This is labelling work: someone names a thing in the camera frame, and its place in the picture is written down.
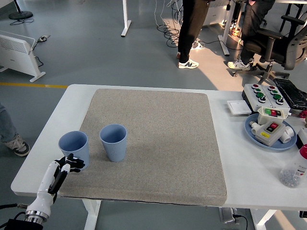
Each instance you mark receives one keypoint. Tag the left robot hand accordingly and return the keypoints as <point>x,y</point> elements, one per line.
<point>44,191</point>

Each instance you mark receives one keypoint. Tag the blue ribbed cup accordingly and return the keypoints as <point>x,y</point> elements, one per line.
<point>72,143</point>
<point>114,151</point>

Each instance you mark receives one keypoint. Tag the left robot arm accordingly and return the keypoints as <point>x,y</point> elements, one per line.
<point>24,224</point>

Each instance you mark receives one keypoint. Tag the white push-button control box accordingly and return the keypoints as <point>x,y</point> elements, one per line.
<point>251,95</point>
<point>283,94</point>

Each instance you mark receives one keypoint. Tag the white table leg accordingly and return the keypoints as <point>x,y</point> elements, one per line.
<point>263,221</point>
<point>92,215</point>

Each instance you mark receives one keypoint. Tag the person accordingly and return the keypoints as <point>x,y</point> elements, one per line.
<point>251,24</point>
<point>189,28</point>
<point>7,127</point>

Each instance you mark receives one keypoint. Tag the grey-brown mat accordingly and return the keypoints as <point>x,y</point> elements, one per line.
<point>156,143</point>

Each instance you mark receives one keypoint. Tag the white panel heater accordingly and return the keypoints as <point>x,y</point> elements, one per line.
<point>214,12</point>
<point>16,55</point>

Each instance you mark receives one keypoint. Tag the grey floor socket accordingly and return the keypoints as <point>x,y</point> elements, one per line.
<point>43,37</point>

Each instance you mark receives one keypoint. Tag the black fan stand base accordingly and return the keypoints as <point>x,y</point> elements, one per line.
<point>21,14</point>

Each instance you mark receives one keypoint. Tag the white desk leg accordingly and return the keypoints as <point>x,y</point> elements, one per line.
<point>226,31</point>
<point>126,21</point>

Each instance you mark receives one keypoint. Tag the white floor power strip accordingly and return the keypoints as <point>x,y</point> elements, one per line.
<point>198,45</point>

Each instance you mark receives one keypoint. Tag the blue plate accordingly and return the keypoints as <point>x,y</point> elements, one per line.
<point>251,139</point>

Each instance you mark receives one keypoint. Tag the white pipe fitting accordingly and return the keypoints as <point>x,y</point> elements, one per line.
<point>287,134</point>
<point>254,128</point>

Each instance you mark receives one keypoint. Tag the clear bottle with red cap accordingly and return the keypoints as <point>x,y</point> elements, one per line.
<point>291,176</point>

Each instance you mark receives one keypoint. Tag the black wrapped keyboard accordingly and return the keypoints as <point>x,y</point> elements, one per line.
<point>291,92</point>

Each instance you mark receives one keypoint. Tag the red small object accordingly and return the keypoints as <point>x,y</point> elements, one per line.
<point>304,115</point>

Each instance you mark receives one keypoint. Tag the black office chair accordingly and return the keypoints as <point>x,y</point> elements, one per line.
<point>275,50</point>

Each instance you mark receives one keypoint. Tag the white wall switch plate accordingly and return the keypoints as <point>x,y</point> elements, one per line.
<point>238,107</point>

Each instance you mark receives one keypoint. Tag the grey red rocker switch box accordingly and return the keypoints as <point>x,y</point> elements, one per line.
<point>268,137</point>

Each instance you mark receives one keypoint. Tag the white green-red button switch box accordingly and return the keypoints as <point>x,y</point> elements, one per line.
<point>263,117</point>

